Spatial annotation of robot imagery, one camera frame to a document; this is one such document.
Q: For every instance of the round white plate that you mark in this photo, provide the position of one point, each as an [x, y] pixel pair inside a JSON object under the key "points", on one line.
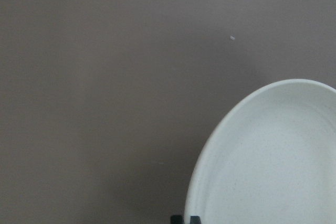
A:
{"points": [[271, 159]]}

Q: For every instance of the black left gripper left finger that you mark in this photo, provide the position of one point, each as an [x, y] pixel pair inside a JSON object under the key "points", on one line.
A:
{"points": [[176, 219]]}

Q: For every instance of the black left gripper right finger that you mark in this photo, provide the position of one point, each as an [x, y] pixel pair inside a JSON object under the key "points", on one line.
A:
{"points": [[195, 220]]}

